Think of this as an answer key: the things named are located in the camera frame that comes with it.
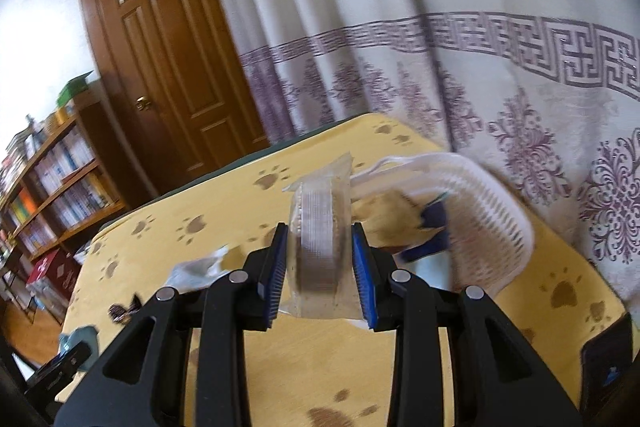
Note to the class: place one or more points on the clear round cake packet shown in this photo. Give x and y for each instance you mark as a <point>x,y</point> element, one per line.
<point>320,227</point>

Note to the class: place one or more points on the wooden bookshelf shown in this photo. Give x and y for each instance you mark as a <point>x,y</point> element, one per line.
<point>55,187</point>

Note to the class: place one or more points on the white plastic basket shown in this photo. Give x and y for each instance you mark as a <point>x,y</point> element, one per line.
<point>480,227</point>

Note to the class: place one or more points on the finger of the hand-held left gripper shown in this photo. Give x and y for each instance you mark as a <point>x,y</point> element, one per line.
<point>60,369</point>

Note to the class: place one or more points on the yellow paw-print tablecloth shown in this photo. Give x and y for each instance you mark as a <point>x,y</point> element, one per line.
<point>300,372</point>

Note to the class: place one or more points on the black candy wrapper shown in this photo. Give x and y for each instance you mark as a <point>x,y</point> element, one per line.
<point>121,312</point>

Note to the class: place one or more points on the white purple-patterned curtain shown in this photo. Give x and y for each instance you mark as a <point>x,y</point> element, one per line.
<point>450,32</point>

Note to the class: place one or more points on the beige snack packet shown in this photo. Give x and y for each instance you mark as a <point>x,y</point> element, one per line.
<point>395,217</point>

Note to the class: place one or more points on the maroon cardboard box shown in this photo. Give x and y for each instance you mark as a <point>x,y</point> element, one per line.
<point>52,274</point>

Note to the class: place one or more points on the brass door knob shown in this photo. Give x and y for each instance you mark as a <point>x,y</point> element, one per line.
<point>142,103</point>

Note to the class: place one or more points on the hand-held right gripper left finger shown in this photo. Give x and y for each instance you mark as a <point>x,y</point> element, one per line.
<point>272,277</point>

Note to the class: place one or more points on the black smartphone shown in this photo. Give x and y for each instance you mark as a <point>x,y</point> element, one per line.
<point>607,362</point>

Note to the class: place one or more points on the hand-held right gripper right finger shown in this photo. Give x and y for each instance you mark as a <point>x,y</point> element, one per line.
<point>367,277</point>

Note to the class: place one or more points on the clear plastic wrapper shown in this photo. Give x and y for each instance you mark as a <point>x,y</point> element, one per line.
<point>200,269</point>

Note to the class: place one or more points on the green box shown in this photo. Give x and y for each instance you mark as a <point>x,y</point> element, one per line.
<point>75,88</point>

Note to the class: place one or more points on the brown wooden door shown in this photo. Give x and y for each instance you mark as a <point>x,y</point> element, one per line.
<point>165,47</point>

